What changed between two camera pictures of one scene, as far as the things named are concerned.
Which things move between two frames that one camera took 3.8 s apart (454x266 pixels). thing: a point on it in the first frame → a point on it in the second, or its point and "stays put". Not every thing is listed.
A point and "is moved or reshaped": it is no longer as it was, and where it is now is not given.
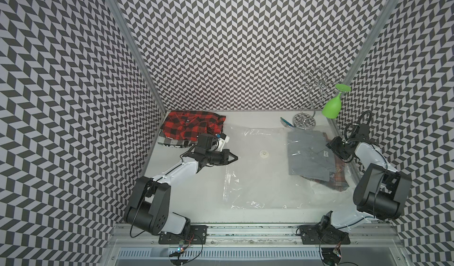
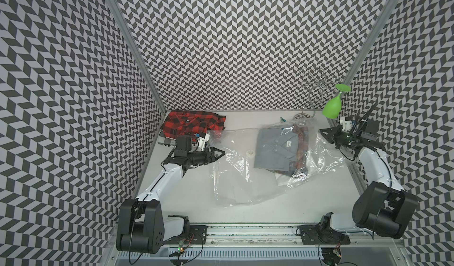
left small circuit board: x=181 y=249 stays put
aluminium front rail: x=379 y=236 stays put
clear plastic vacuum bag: x=272 y=166 is moved or reshaped
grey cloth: x=308 y=155 → x=276 y=148
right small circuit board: x=331 y=256 stays put
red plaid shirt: x=188 y=125 stays put
